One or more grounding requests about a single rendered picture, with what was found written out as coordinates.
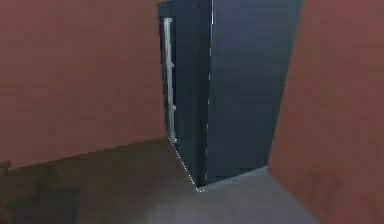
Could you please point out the dark blue-grey fridge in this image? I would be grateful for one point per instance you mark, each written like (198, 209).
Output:
(240, 100)

